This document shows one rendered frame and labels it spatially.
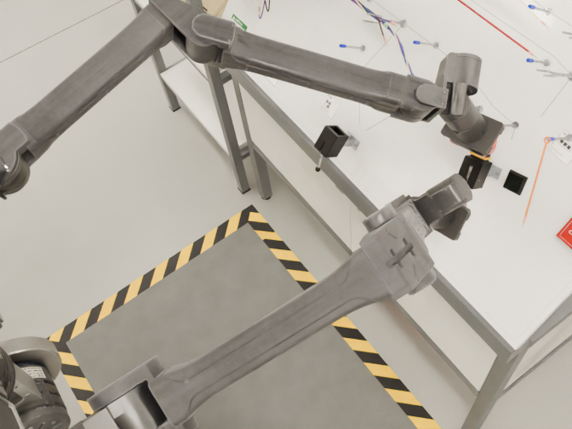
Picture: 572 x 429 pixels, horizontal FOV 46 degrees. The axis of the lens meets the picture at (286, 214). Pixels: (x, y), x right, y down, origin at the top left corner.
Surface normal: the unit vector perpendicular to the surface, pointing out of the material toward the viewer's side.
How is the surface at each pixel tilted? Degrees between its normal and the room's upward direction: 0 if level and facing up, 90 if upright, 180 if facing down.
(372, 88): 23
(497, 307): 52
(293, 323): 34
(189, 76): 0
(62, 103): 29
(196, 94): 0
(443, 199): 48
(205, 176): 0
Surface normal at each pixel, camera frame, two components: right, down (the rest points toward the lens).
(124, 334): -0.10, -0.51
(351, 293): -0.15, 0.04
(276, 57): 0.14, -0.11
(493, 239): -0.70, 0.11
